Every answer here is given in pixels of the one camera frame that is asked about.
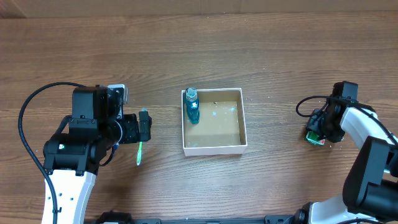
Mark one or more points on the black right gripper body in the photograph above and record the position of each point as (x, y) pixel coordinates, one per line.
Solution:
(315, 126)

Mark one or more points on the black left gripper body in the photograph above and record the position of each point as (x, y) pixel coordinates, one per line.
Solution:
(145, 126)

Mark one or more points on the green soap package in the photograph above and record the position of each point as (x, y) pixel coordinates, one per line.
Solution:
(313, 138)

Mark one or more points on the blue mouthwash bottle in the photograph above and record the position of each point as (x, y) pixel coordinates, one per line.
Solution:
(192, 105)

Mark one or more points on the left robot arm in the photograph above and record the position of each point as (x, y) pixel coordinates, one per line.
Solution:
(97, 125)

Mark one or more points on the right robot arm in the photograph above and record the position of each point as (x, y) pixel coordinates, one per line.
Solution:
(366, 197)

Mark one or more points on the green toothbrush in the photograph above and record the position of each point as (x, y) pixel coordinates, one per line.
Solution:
(139, 154)

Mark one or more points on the white cardboard box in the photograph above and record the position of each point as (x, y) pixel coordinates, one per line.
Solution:
(222, 126)

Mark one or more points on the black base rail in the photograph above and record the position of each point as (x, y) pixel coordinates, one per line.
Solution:
(126, 218)

